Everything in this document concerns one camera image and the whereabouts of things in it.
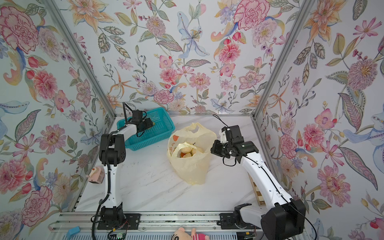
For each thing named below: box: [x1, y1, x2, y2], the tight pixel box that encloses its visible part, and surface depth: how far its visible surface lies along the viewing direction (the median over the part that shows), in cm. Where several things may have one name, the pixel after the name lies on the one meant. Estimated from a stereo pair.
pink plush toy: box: [171, 227, 211, 240], surface depth 67 cm
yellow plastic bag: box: [167, 122, 218, 186], surface depth 83 cm
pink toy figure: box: [86, 166, 106, 184], surface depth 86 cm
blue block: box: [67, 226, 81, 240], surface depth 72 cm
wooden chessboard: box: [247, 172, 266, 206], surface depth 81 cm
